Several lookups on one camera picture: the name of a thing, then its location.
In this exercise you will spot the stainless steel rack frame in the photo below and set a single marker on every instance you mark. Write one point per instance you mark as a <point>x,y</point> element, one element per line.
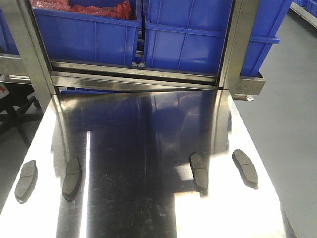
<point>32,65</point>

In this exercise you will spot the blue plastic bin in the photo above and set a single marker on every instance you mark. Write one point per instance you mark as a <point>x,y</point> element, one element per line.
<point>84,37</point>
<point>189,35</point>

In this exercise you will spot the grey brake pad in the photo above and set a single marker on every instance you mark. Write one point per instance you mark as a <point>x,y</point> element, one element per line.
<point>72,179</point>
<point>27,182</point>
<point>200,173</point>
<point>246,168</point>

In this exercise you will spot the blue plastic bin right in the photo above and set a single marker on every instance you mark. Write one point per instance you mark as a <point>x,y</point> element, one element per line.
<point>189,35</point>

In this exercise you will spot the black office chair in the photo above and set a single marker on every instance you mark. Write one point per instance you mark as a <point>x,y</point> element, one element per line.
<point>17,107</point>

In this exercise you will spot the blue plastic bin left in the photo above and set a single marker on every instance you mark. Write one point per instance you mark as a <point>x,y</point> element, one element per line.
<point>84,37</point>

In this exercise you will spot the red mesh packing material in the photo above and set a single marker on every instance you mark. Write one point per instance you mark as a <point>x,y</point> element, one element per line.
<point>122,10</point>

